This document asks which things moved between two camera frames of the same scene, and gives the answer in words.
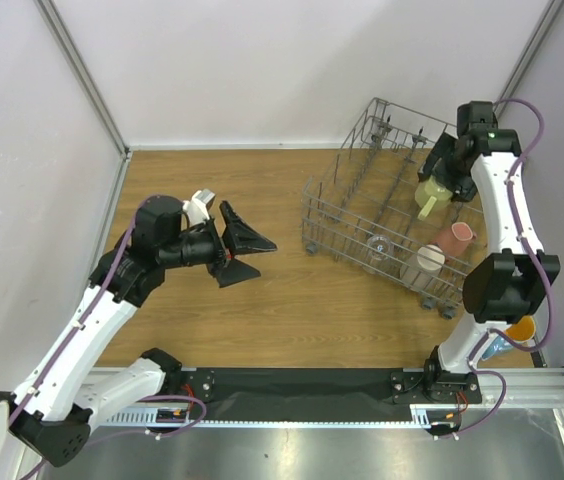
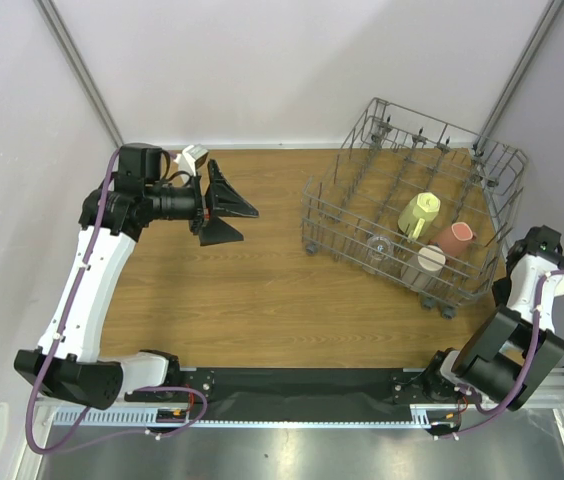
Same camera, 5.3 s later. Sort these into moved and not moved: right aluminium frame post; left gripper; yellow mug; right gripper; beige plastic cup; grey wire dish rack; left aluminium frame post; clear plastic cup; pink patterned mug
Moved: yellow mug; left gripper; right gripper
Not moved: pink patterned mug; right aluminium frame post; clear plastic cup; beige plastic cup; grey wire dish rack; left aluminium frame post
